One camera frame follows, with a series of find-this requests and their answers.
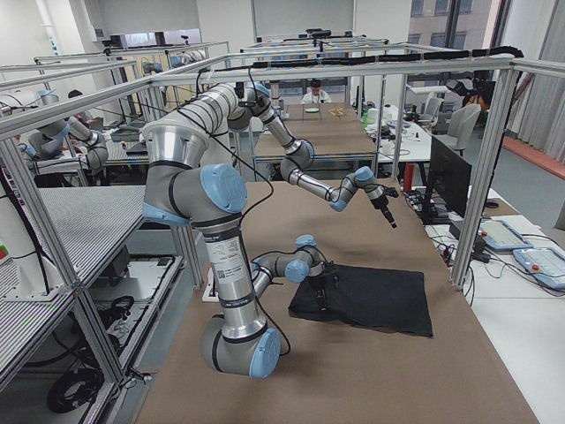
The black huawei monitor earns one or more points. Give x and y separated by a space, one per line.
449 177

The teach pendant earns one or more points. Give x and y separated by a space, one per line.
544 263
501 237

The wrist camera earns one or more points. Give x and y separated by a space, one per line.
331 273
390 192

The black t-shirt with logo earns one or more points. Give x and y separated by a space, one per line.
372 298

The aluminium frame post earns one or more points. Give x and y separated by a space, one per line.
483 171

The distant person in white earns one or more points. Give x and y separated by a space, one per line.
316 95

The striped background workbench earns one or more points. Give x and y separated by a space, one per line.
94 224

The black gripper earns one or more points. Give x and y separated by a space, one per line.
383 208
319 286

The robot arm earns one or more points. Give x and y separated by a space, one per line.
236 105
180 191

